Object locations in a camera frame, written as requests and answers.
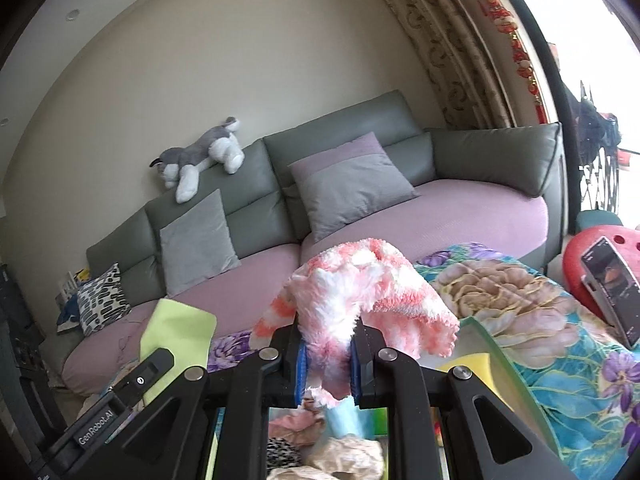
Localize red hanging ornament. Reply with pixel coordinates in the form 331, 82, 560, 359
457, 0, 549, 124

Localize pink lace garment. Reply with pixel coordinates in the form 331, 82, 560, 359
269, 402, 326, 448

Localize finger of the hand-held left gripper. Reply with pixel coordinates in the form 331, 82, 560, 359
110, 347, 177, 409

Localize dark cabinet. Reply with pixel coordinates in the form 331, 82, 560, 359
0, 260, 66, 461

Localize teal cushion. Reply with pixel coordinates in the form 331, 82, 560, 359
577, 210, 624, 234

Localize yellow sponge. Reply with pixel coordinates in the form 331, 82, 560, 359
440, 352, 496, 376

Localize beige patterned curtain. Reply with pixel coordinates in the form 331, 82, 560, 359
352, 0, 516, 131

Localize white yellow booklets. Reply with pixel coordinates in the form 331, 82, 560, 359
55, 269, 91, 311

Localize leopard print scrunchie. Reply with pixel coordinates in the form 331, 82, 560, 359
267, 437, 304, 471

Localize grey-green sofa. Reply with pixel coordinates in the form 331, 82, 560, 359
37, 89, 564, 401

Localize grey purple cushion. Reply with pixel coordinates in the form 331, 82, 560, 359
287, 131, 421, 244

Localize purple sofa cover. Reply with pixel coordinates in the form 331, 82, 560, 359
62, 180, 550, 396

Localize grey white plush dog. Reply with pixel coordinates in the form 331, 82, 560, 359
149, 116, 246, 204

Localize red plastic stool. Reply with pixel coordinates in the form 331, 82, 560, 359
562, 222, 640, 321

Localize floral blanket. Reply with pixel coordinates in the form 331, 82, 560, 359
207, 242, 640, 480

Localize blue white pillow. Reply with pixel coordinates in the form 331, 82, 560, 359
56, 292, 83, 334

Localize blue face mask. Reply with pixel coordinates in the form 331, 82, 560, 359
322, 400, 369, 441

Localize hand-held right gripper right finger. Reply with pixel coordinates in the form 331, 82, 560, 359
350, 317, 577, 480

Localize black white patterned cushion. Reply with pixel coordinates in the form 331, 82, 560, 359
76, 262, 132, 337

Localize pink white fuzzy towel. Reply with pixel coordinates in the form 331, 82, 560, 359
250, 237, 461, 401

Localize black balcony railing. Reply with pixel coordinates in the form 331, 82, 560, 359
577, 80, 632, 211

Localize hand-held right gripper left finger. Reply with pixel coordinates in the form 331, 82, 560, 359
100, 312, 308, 480

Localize light green cloth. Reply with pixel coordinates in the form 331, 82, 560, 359
140, 299, 218, 406

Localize smartphone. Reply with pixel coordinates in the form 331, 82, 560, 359
580, 236, 640, 349

